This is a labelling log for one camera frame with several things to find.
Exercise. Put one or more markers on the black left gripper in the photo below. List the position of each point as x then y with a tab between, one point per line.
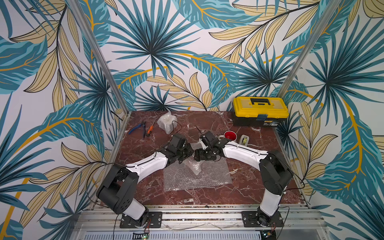
190	151

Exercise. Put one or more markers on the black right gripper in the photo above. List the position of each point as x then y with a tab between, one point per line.
202	153

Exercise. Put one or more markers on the clear bubble wrap sheet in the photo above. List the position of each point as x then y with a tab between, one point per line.
167	122
191	174

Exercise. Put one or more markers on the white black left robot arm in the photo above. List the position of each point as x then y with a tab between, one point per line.
119	186

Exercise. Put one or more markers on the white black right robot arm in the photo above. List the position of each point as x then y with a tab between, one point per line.
276	176

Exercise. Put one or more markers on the white mug red inside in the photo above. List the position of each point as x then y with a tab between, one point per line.
230	135

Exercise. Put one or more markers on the yellow black plastic toolbox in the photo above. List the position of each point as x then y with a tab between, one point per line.
259	112

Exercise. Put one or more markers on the orange handled screwdriver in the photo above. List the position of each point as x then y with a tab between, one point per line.
150	130

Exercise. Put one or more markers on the blue handled pliers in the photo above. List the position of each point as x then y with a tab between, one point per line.
141	125

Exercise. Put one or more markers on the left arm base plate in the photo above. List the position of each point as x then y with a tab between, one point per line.
153	220

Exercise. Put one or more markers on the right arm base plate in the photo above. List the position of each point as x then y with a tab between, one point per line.
255	219

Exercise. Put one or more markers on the aluminium front frame rail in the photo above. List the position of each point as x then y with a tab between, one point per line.
198	222

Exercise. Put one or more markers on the left aluminium corner post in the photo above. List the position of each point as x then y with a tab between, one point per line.
90	37

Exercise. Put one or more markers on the aluminium corner post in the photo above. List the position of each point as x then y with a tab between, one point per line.
90	37
314	34

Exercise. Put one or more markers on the right aluminium corner post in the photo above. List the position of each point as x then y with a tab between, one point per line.
314	34

